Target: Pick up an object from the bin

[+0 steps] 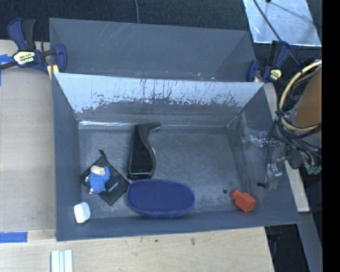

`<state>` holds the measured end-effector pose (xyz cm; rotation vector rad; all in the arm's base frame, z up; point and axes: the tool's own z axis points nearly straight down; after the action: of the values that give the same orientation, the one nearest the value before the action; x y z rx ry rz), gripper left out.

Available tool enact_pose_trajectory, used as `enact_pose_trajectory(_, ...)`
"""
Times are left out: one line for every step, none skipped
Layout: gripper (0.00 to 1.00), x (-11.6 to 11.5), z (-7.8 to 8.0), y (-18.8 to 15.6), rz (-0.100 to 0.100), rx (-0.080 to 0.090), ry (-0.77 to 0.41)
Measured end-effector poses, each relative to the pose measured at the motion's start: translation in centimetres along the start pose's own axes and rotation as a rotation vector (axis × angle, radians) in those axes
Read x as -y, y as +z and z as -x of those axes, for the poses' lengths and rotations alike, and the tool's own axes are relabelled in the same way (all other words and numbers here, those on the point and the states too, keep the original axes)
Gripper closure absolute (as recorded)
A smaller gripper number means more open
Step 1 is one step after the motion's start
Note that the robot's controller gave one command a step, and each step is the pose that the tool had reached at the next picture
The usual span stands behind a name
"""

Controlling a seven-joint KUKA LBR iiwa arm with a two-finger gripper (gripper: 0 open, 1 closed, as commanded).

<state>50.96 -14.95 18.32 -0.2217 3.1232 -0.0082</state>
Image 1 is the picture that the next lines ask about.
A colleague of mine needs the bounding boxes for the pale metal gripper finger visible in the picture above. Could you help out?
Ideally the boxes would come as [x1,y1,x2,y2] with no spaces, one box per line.
[248,133,273,150]
[257,156,286,191]

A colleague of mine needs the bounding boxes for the orange-red block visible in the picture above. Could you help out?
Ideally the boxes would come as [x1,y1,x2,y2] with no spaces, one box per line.
[231,189,257,213]

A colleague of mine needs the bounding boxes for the grey metal bin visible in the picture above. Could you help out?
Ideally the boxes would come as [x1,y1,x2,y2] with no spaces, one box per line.
[48,17,301,242]

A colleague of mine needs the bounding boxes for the blue oval fabric bowl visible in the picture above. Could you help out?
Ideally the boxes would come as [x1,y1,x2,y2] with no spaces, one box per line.
[126,178,196,219]

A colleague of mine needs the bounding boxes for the black curved plastic object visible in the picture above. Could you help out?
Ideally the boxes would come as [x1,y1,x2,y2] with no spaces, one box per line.
[126,121,162,181]

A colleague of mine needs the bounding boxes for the blue toy animal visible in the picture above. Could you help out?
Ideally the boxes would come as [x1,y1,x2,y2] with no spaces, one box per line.
[84,165,112,196]

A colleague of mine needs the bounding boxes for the white small rounded case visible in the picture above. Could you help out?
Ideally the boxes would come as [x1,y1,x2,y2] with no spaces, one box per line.
[73,201,92,224]

